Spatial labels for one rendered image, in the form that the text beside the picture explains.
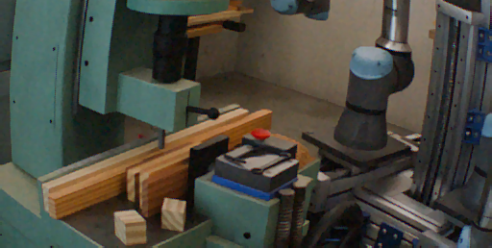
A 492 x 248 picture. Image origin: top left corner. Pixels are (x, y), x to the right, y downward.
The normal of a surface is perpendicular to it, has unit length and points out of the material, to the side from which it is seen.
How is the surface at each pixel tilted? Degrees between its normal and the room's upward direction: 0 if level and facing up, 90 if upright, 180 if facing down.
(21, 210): 90
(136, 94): 90
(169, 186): 90
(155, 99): 90
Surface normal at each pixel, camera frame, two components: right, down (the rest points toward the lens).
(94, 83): -0.54, 0.21
